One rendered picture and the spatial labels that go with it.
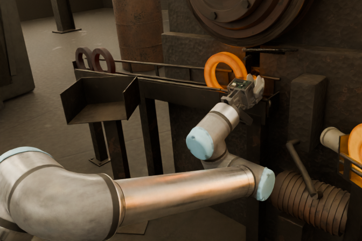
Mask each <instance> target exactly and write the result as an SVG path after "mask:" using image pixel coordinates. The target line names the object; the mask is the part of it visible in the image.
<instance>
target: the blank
mask: <svg viewBox="0 0 362 241"><path fill-rule="evenodd" d="M348 151H349V156H350V157H352V158H353V159H354V160H356V161H358V162H360V163H361V164H362V123H361V124H359V125H357V126H356V127H355V128H354V129H353V130H352V131H351V133H350V136H349V141H348ZM352 166H354V167H355V168H357V169H358V170H360V171H362V170H361V169H360V168H358V167H357V166H355V165H353V164H352Z"/></svg>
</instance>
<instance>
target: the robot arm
mask: <svg viewBox="0 0 362 241"><path fill-rule="evenodd" d="M227 90H228V96H227V97H226V96H223V97H222V98H221V102H222V103H218V104H216V105H215V106H214V108H213V109H212V110H211V111H210V112H209V113H208V114H207V115H206V116H205V117H204V118H203V119H202V120H201V121H200V122H199V123H198V125H197V126H196V127H194V128H193V129H192V130H191V132H190V133H189V134H188V136H187V137H186V144H187V147H188V149H189V150H190V152H191V153H192V154H193V155H194V156H195V157H197V158H198V159H200V160H201V163H202V164H203V167H204V169H205V170H200V171H191V172H182V173H172V174H163V175H154V176H145V177H140V178H131V179H121V180H113V179H112V178H111V177H110V176H108V175H107V174H103V173H99V174H82V173H75V172H70V171H67V170H66V169H65V168H63V167H62V165H60V164H59V163H57V162H56V161H55V159H54V158H53V157H52V156H51V155H49V154H48V153H46V152H44V151H42V150H40V149H37V148H34V147H18V148H15V149H13V150H9V151H7V152H6V153H4V154H3V155H1V156H0V241H31V240H32V238H33V236H36V237H39V238H41V239H45V240H50V241H104V240H108V239H111V238H112V237H113V236H114V235H115V234H116V232H117V230H118V228H119V227H122V226H127V225H131V224H135V223H140V222H144V221H148V220H152V219H156V218H160V217H165V216H169V215H173V214H178V213H181V212H185V211H189V210H194V209H198V208H202V207H207V206H210V205H214V204H219V203H223V202H227V201H232V200H236V199H244V198H248V197H254V198H256V199H257V200H260V201H265V200H266V199H267V198H268V197H269V196H270V194H271V193H272V191H273V188H274V184H275V174H274V172H273V171H272V170H270V169H268V168H267V167H263V166H260V165H258V164H255V163H253V162H250V161H248V160H245V159H243V158H240V157H238V156H236V155H233V154H230V153H229V152H228V149H227V146H226V143H225V138H226V137H227V136H228V135H229V134H230V132H232V130H233V129H234V128H235V127H236V126H237V124H238V123H239V122H240V123H241V124H244V125H251V124H252V122H253V119H252V118H251V117H249V116H248V115H247V114H246V113H245V112H244V111H243V110H245V109H249V108H252V106H254V105H255V104H257V103H258V102H259V101H260V100H261V99H262V97H263V92H264V78H262V77H261V76H259V75H258V76H257V78H256V80H254V79H253V77H252V75H251V74H248V75H247V80H242V79H236V78H235V79H234V80H233V81H232V82H231V83H230V84H229V85H228V86H227Z"/></svg>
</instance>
